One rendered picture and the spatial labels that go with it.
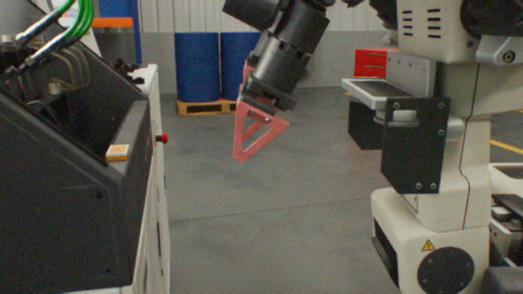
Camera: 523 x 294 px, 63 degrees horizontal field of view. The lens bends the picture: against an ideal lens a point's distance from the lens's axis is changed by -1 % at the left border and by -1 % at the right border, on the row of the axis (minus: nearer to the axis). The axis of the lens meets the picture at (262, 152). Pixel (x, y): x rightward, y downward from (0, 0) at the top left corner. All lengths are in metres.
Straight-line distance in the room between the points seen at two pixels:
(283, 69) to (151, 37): 6.84
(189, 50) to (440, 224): 5.00
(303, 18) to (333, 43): 7.60
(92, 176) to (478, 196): 0.62
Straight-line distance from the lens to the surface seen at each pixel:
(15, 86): 1.04
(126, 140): 0.82
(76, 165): 0.60
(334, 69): 8.19
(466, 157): 0.83
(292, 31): 0.54
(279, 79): 0.54
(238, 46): 5.68
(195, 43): 5.59
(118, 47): 7.36
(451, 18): 0.72
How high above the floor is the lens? 1.16
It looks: 17 degrees down
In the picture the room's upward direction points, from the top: straight up
